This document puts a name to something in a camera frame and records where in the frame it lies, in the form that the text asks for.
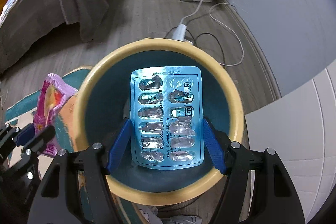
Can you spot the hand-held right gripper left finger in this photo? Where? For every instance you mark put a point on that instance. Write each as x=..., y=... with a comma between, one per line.
x=119, y=148

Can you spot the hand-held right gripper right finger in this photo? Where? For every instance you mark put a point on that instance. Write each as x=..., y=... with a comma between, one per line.
x=214, y=145

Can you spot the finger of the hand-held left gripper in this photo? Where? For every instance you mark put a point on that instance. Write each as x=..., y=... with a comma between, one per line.
x=46, y=134
x=26, y=134

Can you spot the pink snack wrapper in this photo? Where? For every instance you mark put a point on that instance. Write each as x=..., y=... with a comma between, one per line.
x=52, y=100

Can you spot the light blue blister pack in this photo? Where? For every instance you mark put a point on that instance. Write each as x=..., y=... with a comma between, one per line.
x=168, y=113

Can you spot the teal bin with yellow rim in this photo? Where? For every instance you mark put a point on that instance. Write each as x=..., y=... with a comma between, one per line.
x=113, y=77

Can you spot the patterned teal orange cushion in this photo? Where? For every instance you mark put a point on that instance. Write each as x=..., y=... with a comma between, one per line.
x=67, y=129

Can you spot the white cabinet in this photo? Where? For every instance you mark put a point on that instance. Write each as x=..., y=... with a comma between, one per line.
x=296, y=134

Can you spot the white power strip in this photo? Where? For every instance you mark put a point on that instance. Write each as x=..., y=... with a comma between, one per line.
x=179, y=32

